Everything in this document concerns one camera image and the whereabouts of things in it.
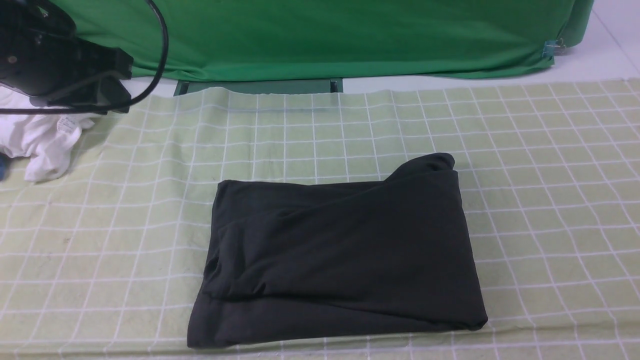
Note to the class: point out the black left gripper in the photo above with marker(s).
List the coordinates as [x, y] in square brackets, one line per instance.
[84, 74]

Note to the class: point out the dark gray long-sleeved shirt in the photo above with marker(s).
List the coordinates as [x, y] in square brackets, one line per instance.
[290, 261]

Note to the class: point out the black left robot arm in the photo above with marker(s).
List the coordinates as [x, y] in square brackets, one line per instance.
[43, 58]

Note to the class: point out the crumpled white shirt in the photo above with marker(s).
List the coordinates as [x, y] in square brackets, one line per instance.
[47, 141]

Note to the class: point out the blue object at edge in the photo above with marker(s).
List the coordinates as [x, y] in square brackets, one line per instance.
[4, 166]

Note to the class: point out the green backdrop cloth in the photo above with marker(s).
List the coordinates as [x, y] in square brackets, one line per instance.
[267, 40]

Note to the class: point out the light green checkered tablecloth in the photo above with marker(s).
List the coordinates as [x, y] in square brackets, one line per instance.
[105, 262]

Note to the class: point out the teal binder clip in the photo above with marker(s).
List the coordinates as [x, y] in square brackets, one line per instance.
[552, 48]

